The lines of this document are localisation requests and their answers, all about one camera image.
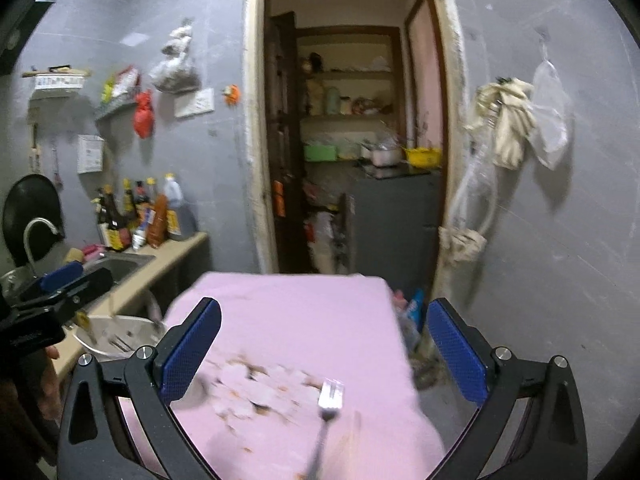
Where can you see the orange plug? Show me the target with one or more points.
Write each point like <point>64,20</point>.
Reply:
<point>232,95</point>

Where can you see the clear oil bottle yellow cap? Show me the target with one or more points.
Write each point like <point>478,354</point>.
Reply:
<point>180,220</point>

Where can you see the person's left hand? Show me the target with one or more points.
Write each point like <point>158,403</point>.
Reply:
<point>48,390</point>

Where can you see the yellow basin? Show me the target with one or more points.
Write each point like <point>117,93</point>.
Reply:
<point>424,158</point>

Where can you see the steel fork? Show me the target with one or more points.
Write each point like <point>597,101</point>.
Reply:
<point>330,405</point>

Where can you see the steel faucet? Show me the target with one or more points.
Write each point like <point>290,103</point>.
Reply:
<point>39,236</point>

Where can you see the white wall socket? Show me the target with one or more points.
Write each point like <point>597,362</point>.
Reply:
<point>193,103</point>

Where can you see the hanging bag of garlic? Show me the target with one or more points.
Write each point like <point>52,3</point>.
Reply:
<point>176,72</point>

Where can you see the beige kitchen counter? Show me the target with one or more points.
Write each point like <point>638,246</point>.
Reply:
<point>162,260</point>

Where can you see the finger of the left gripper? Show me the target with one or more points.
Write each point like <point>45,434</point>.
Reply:
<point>61,277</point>
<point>75,292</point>

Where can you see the red plastic bag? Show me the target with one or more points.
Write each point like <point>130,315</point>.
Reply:
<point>143,115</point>

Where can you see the white wall box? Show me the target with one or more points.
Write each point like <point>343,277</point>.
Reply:
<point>90,150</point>

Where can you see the dark grey cabinet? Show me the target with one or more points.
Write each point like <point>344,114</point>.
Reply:
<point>392,224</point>

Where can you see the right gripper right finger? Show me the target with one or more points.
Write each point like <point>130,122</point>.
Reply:
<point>551,440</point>

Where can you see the black wok pan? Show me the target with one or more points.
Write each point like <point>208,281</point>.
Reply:
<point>30,197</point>

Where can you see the green box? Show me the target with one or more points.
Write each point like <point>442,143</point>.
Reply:
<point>320,153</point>

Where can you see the grey wall rack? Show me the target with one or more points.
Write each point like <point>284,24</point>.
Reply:
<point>106,110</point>

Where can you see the white wall basket shelf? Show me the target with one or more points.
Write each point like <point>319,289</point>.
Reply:
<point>60,82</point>

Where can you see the pink floral table cloth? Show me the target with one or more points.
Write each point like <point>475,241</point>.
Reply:
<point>253,409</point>

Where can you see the metal pot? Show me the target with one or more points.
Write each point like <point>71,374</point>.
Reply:
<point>381,155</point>

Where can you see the cream rubber gloves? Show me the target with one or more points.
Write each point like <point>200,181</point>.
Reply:
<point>504,107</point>

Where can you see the dark soy sauce bottle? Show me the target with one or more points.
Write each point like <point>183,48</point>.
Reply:
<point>117,229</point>

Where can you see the wooden door frame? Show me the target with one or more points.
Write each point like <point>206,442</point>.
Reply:
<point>253,99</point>

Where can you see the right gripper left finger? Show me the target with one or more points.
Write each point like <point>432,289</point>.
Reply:
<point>95,441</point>

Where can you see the clear hanging plastic bag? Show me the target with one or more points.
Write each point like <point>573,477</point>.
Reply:
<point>550,106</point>

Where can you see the white utensil holder cup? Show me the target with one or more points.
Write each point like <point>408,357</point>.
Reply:
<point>113,338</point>

